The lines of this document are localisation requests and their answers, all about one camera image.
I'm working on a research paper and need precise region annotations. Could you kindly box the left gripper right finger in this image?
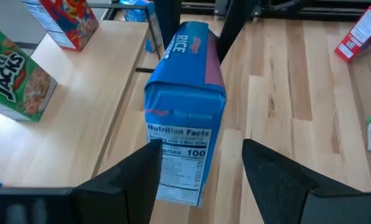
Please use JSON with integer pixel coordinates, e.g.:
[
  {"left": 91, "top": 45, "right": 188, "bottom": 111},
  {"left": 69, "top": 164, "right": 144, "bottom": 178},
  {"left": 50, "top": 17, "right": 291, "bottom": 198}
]
[{"left": 242, "top": 139, "right": 371, "bottom": 224}]

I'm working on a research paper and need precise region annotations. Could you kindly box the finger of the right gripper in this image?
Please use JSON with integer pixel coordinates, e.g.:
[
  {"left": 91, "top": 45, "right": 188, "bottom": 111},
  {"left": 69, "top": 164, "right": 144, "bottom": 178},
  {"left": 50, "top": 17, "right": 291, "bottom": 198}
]
[
  {"left": 154, "top": 0, "right": 182, "bottom": 43},
  {"left": 218, "top": 0, "right": 261, "bottom": 63}
]

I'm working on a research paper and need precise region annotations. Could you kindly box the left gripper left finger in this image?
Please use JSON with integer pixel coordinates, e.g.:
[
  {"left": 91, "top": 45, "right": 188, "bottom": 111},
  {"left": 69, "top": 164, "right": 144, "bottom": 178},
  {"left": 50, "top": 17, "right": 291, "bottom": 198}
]
[{"left": 73, "top": 139, "right": 164, "bottom": 224}]

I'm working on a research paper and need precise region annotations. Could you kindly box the red Froot Loops cereal box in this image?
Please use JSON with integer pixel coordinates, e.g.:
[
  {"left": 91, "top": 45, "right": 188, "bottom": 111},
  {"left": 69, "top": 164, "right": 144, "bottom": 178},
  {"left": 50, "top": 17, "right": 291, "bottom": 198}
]
[
  {"left": 334, "top": 1, "right": 371, "bottom": 63},
  {"left": 22, "top": 0, "right": 100, "bottom": 52}
]

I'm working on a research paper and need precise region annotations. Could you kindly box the wooden shelf black metal frame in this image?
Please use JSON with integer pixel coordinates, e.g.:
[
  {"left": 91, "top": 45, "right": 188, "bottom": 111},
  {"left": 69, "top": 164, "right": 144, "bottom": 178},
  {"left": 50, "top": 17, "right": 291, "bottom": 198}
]
[{"left": 0, "top": 2, "right": 165, "bottom": 189}]

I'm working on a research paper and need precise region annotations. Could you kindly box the black table edge rail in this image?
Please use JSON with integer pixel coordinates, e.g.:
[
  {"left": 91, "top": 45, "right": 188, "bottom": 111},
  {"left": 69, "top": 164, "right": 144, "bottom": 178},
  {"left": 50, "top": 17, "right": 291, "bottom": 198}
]
[{"left": 181, "top": 0, "right": 371, "bottom": 22}]

